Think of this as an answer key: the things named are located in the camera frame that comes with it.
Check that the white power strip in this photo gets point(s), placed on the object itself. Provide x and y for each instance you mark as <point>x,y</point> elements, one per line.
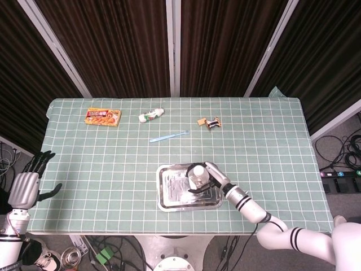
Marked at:
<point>80,245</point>

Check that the black snack wrapper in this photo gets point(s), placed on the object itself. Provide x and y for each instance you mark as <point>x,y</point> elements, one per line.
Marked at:
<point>213,123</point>

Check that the green checkered tablecloth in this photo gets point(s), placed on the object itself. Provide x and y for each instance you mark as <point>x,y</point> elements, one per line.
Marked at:
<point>112,169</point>

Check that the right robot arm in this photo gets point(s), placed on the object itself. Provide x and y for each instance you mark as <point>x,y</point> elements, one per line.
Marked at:
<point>253,210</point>

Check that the clear plastic bottle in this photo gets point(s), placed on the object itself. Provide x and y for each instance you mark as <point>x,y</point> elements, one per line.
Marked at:
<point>198,173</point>

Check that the stainless steel tray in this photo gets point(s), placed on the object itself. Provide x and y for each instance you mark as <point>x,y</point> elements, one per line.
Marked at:
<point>175,197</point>

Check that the pale yellow block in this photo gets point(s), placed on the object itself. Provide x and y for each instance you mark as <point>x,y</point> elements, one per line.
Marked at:
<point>201,122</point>

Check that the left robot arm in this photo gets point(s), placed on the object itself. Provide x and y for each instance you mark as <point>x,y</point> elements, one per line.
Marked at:
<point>12,234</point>

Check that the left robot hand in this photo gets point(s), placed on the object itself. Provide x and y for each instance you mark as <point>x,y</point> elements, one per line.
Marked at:
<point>24,189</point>

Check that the round metal can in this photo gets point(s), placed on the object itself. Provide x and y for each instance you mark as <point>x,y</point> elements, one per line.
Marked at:
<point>71,255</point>

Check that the yellow curry box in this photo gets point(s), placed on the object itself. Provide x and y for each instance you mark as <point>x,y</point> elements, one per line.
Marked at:
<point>103,117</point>

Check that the white partition post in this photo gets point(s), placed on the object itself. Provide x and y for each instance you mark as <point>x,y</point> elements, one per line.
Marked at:
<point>268,53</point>
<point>56,50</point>
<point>173,48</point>

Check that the black and white sneaker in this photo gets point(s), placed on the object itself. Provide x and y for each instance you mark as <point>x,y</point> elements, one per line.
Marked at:
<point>42,254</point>

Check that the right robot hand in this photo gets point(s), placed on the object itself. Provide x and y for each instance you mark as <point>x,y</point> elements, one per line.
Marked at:
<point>218,175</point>

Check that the green plastic box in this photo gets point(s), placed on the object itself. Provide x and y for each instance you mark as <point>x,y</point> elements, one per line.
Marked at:
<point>104,253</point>

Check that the black foot pedal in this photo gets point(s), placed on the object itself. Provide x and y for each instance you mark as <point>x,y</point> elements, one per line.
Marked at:
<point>339,185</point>
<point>356,184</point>
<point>327,188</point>

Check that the light blue toothbrush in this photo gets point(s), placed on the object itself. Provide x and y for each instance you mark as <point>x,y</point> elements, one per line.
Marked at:
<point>166,137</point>

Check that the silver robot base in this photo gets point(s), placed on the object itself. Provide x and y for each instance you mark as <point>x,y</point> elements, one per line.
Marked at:
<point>175,254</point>

